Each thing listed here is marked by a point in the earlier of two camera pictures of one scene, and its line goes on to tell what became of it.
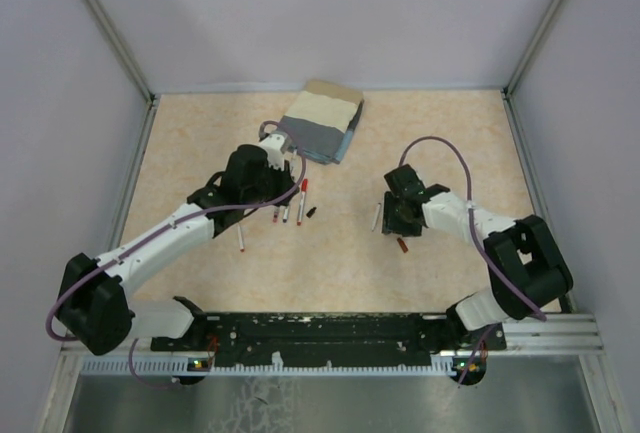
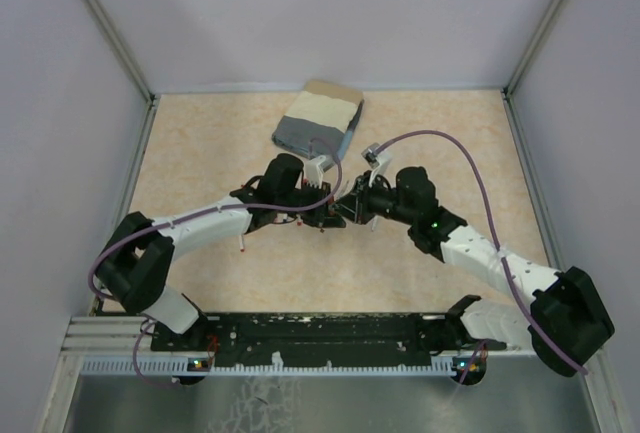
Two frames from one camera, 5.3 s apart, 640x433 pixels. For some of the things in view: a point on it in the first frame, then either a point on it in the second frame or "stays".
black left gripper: (285, 180) -> (322, 217)
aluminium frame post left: (110, 29) stays
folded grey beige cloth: (321, 119) stays
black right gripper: (391, 223) -> (356, 205)
